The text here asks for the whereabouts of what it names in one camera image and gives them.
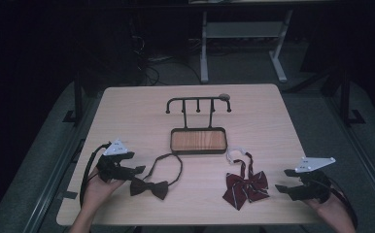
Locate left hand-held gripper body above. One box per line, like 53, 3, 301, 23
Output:
95, 138, 137, 184

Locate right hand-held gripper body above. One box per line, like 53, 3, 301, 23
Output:
293, 156, 337, 205

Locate black bow tie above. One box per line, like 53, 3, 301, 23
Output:
129, 152, 184, 201

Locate dark red striped bow tie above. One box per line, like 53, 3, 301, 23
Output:
222, 147, 270, 212

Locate black hook rack wooden base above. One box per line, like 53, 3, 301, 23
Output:
165, 95, 233, 155

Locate person's right hand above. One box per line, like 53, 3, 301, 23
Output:
303, 192, 343, 222

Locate person's left hand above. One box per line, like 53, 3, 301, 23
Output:
83, 166, 125, 212

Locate black metal stand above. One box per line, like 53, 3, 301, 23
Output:
62, 71, 85, 124
339, 69, 366, 126

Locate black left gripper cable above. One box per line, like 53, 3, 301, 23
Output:
79, 141, 113, 208

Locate black floor cables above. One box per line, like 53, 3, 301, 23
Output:
128, 18, 203, 86

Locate white metal desk frame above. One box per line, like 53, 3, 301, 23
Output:
199, 9, 294, 84

